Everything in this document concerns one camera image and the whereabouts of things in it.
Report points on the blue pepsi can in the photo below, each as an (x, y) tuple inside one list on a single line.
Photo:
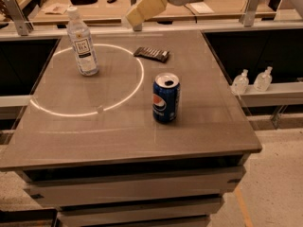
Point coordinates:
[(165, 97)]

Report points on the black object on desk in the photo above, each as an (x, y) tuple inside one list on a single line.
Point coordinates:
[(83, 2)]

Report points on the brown paper envelope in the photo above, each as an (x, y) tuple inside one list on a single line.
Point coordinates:
[(57, 8)]

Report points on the right metal bracket post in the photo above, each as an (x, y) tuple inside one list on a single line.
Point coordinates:
[(248, 16)]

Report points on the lower cabinet drawer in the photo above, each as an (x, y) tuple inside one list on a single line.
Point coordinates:
[(141, 212)]

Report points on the sanitizer pump bottle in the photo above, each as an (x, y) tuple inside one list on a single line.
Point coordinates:
[(240, 83), (263, 80)]

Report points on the small black remote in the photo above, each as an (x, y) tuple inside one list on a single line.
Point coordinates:
[(110, 1)]

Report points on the left metal bracket post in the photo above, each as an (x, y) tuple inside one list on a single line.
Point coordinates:
[(22, 24)]

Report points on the clear plastic tea bottle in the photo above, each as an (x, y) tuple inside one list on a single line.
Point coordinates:
[(81, 40)]

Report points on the white paper sheet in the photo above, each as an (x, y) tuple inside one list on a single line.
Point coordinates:
[(202, 8)]

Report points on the right sanitizer pump bottle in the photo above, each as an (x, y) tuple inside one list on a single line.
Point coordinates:
[(263, 80)]

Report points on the upper cabinet drawer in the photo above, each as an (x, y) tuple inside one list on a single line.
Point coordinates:
[(136, 187)]

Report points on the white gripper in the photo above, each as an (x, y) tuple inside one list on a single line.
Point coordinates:
[(145, 9)]

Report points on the cabinet drawer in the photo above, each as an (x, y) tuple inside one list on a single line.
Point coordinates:
[(141, 212), (136, 187)]

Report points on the dark snack bar wrapper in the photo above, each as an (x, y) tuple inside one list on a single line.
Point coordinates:
[(152, 54)]

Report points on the left sanitizer pump bottle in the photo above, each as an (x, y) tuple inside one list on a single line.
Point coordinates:
[(240, 83)]

